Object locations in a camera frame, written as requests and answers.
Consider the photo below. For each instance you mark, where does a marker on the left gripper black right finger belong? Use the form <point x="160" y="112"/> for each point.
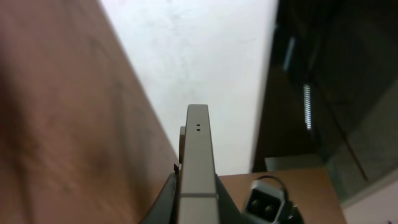
<point x="229" y="213"/>

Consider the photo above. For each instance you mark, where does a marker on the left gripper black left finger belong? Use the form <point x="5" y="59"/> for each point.
<point x="164" y="209"/>

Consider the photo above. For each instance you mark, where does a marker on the dark glass window panel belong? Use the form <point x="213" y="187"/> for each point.
<point x="331" y="91"/>

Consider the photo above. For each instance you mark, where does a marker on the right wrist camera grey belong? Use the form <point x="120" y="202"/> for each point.
<point x="264" y="204"/>

